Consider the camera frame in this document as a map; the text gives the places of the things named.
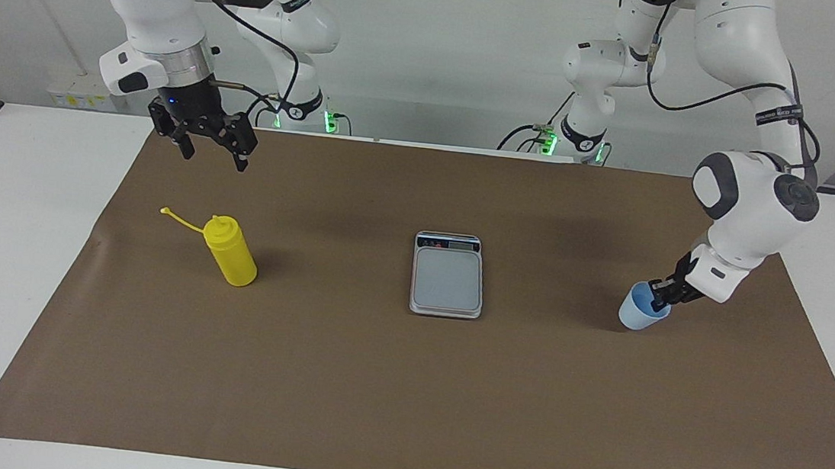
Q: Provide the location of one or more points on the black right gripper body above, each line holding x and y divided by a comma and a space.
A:
194, 104

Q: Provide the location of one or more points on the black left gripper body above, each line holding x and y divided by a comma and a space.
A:
684, 287

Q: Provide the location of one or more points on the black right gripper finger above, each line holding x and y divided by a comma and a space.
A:
243, 139
176, 129

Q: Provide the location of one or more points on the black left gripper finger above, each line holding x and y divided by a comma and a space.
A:
663, 304
661, 285

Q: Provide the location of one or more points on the light blue plastic cup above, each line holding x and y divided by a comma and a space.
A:
635, 317

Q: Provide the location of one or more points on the yellow squeeze bottle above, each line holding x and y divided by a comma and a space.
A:
231, 259

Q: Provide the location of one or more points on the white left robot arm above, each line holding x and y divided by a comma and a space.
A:
750, 198

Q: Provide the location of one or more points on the silver digital kitchen scale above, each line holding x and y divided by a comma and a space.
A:
447, 279

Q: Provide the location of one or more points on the white box with yellow labels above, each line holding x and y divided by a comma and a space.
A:
82, 93

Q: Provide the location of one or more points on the brown table mat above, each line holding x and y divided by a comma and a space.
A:
372, 383

